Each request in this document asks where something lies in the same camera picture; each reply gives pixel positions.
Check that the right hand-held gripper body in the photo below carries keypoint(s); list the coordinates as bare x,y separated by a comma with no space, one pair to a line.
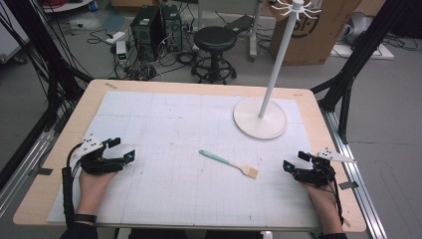
316,174

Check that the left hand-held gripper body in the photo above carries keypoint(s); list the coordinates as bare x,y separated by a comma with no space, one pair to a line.
94,164

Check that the white hook rack stand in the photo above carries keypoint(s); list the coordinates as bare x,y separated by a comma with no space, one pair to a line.
260,122

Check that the person's right hand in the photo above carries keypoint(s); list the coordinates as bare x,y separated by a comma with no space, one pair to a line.
323,199

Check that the person's left hand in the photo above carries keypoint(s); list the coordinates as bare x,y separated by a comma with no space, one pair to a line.
91,192

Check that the grey tape piece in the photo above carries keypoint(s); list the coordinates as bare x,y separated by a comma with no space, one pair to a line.
348,185

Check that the black tape piece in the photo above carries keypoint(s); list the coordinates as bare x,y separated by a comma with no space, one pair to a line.
43,171

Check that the black wrist band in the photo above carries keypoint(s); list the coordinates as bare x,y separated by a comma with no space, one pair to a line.
84,218

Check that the white grid mat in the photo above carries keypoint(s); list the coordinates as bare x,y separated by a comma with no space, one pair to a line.
185,192

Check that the small white display device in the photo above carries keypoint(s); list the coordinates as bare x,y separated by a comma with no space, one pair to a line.
121,53

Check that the person's dark lap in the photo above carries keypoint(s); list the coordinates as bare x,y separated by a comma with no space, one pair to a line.
185,234

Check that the white power strip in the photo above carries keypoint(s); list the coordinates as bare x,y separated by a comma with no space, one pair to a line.
115,37

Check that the brown cardboard box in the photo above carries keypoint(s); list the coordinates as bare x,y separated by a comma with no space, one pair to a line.
308,46

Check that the large black computer tower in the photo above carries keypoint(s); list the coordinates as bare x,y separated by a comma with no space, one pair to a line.
147,33

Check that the white flat board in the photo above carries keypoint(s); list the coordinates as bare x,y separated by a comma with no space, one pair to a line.
381,52

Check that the slim black computer tower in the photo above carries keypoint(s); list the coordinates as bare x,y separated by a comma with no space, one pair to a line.
172,26

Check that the black round stool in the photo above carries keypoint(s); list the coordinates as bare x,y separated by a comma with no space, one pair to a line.
215,38

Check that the white round table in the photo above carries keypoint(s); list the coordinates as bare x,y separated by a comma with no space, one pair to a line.
63,5

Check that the aluminium rail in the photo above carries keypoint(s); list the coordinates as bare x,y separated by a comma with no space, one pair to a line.
358,192
23,169

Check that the black metal frame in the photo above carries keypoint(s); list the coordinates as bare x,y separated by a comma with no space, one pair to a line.
40,43
360,49

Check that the white floor stand post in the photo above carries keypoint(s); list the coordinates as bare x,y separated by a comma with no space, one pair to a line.
254,30

